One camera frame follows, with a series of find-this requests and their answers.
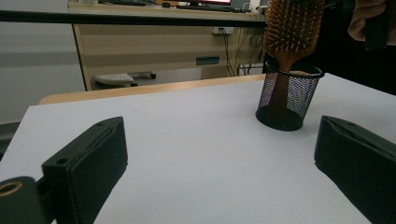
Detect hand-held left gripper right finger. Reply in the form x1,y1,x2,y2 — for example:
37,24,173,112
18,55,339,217
314,115,396,224

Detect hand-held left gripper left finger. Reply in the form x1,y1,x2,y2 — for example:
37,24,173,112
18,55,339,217
41,116,129,224

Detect wooden paddle hairbrush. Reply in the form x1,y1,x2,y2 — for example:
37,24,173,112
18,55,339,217
263,0,326,116

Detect black mesh cup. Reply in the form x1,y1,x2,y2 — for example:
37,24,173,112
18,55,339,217
255,59,326,133

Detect black curtain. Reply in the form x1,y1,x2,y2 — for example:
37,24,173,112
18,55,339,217
264,0,396,96

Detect wooden table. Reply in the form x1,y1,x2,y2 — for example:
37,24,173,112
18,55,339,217
38,74,268,105

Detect white cabinet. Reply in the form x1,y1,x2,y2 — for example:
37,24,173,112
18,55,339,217
0,0,88,125

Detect white table cover sheet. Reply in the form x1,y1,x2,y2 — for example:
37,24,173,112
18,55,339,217
0,73,396,224

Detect light wooden desk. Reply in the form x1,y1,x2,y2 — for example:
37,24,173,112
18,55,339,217
67,0,269,91

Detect white power socket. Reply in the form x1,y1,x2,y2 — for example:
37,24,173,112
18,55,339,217
212,26,234,35

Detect grey desk label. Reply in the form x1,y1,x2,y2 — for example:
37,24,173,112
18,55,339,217
195,55,220,66

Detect computer monitor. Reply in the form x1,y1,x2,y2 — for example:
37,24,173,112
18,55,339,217
176,0,233,9

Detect dark keyboard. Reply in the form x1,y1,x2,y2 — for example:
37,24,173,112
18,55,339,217
98,0,157,7

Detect hanging desk cables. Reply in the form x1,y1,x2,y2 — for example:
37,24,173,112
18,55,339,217
219,27,266,77

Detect black horizontal frame bar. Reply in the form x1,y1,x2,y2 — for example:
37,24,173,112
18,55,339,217
0,9,267,28

